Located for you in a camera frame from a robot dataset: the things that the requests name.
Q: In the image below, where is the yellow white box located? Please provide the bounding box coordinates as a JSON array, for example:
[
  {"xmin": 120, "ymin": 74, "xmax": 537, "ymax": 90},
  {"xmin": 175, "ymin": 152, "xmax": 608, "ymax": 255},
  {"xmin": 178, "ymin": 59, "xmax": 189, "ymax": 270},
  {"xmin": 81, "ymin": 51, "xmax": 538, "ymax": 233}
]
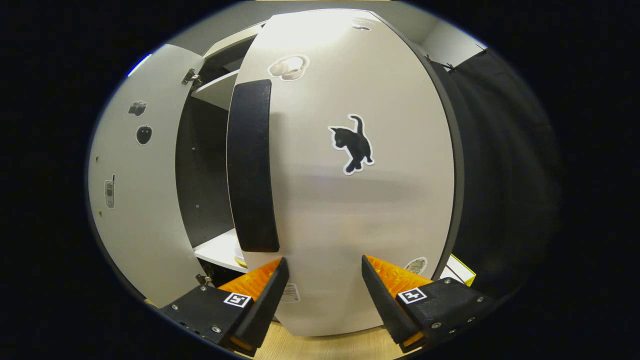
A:
[{"xmin": 440, "ymin": 254, "xmax": 477, "ymax": 287}]

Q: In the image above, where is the black backdrop cloth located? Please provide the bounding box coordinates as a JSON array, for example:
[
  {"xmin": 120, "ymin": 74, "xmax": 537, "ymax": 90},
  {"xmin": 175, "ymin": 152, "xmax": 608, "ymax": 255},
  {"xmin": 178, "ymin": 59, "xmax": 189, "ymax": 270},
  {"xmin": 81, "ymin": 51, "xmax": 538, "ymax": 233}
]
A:
[{"xmin": 425, "ymin": 47, "xmax": 563, "ymax": 301}]

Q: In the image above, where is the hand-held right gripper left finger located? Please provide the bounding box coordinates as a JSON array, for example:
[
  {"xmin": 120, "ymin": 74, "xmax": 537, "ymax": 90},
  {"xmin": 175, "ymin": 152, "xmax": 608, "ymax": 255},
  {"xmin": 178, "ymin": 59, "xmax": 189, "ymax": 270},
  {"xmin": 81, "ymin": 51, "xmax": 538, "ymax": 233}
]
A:
[{"xmin": 160, "ymin": 256, "xmax": 291, "ymax": 357}]

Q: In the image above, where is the white cabinet drawer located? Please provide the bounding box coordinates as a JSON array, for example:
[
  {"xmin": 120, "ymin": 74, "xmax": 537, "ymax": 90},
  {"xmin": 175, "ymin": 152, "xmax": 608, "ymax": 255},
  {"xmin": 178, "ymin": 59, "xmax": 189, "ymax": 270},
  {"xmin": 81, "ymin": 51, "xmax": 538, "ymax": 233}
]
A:
[{"xmin": 202, "ymin": 22, "xmax": 266, "ymax": 58}]

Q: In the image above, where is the white cabinet shelf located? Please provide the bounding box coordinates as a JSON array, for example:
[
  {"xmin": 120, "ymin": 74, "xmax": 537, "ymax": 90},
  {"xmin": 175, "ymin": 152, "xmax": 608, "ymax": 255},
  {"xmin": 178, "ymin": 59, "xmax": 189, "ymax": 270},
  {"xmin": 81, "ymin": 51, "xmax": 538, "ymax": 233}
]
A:
[
  {"xmin": 194, "ymin": 229, "xmax": 251, "ymax": 273},
  {"xmin": 191, "ymin": 70, "xmax": 241, "ymax": 111}
]

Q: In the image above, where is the white shoe cabinet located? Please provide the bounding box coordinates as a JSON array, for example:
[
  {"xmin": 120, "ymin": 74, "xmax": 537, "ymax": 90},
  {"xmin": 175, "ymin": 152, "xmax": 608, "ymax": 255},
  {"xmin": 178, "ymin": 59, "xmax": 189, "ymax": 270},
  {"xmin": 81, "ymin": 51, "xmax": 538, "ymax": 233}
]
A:
[{"xmin": 175, "ymin": 20, "xmax": 271, "ymax": 288}]

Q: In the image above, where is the black right door handle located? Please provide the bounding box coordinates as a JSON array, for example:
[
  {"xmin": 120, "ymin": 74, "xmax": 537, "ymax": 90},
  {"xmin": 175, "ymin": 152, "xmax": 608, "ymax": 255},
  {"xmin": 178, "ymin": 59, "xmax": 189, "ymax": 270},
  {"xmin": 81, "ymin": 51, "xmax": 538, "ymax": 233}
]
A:
[{"xmin": 226, "ymin": 79, "xmax": 281, "ymax": 253}]

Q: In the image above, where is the white cabinet door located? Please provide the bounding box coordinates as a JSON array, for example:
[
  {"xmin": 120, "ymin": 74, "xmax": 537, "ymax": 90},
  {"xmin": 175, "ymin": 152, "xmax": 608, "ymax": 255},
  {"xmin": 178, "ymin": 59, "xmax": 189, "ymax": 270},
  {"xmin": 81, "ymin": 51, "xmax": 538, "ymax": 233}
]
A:
[
  {"xmin": 87, "ymin": 44, "xmax": 206, "ymax": 308},
  {"xmin": 227, "ymin": 9, "xmax": 466, "ymax": 337}
]

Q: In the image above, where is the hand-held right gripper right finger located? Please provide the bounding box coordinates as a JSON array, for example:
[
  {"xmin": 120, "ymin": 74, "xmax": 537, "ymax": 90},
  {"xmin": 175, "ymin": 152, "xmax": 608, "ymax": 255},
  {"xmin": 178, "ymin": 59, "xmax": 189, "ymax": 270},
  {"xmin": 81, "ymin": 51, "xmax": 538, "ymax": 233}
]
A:
[{"xmin": 361, "ymin": 254, "xmax": 496, "ymax": 353}]

